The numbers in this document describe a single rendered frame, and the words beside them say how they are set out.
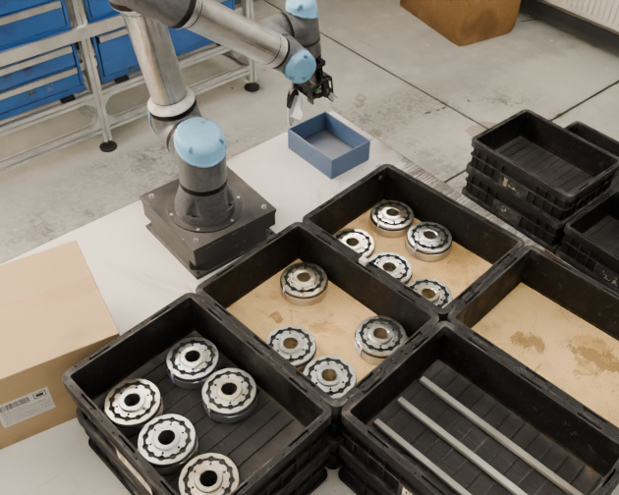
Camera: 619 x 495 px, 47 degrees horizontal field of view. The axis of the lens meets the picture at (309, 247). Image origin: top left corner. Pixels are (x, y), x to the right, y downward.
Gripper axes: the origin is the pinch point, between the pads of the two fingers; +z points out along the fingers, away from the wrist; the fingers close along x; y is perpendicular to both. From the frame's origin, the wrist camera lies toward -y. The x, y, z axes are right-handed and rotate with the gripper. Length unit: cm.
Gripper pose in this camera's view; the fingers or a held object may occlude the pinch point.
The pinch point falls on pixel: (309, 113)
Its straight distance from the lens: 201.3
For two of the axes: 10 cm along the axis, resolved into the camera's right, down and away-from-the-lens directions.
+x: 7.9, -5.1, 3.4
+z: 1.0, 6.5, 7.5
